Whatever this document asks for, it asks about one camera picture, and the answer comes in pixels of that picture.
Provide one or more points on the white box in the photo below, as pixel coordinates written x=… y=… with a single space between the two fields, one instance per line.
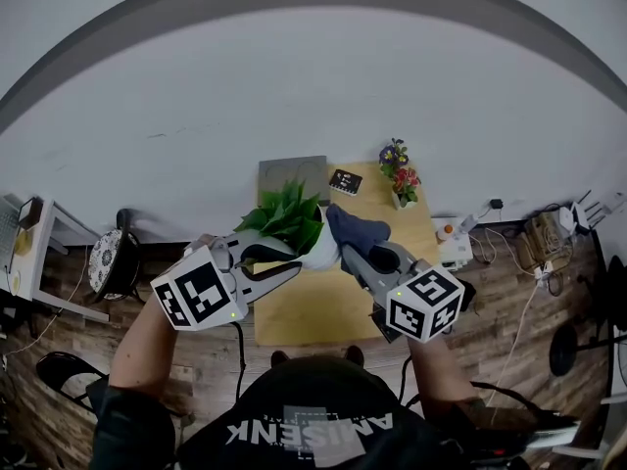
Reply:
x=458 y=252

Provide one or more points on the small white device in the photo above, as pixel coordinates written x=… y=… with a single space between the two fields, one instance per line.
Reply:
x=564 y=217

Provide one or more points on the person's left black shoe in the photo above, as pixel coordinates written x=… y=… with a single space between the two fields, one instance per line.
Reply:
x=279 y=359

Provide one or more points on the person's black shoe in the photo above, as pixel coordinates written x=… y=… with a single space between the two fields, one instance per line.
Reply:
x=279 y=359
x=354 y=355

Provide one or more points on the green plant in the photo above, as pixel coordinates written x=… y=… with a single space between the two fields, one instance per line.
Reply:
x=289 y=223

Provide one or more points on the yellow object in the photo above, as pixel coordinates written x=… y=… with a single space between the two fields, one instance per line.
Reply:
x=22 y=243

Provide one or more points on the black folding chair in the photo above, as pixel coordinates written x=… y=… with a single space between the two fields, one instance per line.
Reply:
x=95 y=390

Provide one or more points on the small dark box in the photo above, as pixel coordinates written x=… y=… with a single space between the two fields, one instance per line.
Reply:
x=30 y=211

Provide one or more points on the person's right black shoe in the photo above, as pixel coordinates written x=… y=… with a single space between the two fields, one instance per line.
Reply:
x=354 y=355

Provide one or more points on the dark blue cloth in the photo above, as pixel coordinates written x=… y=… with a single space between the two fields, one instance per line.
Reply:
x=355 y=228

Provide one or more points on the person's left forearm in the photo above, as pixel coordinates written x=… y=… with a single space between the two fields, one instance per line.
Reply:
x=142 y=355

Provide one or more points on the person's right forearm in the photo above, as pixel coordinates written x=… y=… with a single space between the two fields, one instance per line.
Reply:
x=436 y=370

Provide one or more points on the small yellowish disc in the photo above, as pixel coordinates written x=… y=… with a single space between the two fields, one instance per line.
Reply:
x=14 y=282

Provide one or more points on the black wall plug adapter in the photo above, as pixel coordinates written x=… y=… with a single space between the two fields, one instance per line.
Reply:
x=496 y=203

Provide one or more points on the orange cap bottle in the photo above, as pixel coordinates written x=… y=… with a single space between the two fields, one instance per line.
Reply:
x=444 y=234

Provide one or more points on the white power strip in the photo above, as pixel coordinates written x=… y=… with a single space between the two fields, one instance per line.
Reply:
x=543 y=273

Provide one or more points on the person's black printed t-shirt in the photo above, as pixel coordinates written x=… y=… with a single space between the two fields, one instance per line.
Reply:
x=303 y=434

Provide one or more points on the grey laptop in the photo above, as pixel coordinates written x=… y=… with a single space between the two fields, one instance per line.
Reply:
x=7 y=233

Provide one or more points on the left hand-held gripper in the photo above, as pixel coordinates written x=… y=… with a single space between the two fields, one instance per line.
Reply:
x=196 y=292

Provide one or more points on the white router with black antennas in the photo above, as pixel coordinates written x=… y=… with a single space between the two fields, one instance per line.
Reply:
x=580 y=216

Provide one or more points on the patterned round seat cushion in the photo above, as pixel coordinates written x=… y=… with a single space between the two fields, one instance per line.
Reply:
x=104 y=262

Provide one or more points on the white desk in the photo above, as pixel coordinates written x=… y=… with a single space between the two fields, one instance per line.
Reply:
x=36 y=252

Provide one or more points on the small black bag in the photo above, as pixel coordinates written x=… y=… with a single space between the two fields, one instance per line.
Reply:
x=469 y=294

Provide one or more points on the grey flat box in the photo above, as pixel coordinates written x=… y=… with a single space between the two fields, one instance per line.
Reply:
x=274 y=174

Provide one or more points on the black round stand base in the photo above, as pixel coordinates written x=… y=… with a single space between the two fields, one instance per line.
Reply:
x=563 y=350

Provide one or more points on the colourful flower pot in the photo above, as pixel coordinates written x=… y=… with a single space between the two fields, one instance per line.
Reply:
x=405 y=180
x=390 y=155

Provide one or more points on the clear bottle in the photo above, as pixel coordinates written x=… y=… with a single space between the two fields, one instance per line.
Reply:
x=466 y=225

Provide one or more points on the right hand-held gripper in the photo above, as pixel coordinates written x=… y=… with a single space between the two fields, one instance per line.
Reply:
x=423 y=306

